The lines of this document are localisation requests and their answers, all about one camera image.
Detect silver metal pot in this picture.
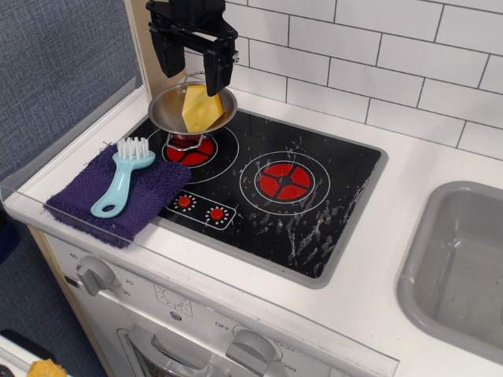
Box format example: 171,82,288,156
149,71,237,152

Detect wooden side post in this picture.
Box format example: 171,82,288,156
123,0,186,100

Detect yellow cheese wedge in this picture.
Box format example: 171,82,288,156
182,84,223,134

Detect purple towel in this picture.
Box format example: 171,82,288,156
46,145,191,248

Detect yellow object bottom left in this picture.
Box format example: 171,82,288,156
27,359,68,377

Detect grey right oven knob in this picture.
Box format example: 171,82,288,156
226,330,277,376

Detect black toy stove top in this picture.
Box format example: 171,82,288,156
129,112,388,289

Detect grey sink basin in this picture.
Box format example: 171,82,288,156
397,181,502,364

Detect white toy oven front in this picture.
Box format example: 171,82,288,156
48,236,398,376

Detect grey left oven knob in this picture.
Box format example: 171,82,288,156
76,256,116,296

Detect grey oven knob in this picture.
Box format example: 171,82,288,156
226,330,277,376
76,256,116,296

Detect light blue brush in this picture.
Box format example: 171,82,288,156
90,137,155,218

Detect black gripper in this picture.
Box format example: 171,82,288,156
146,1,238,97

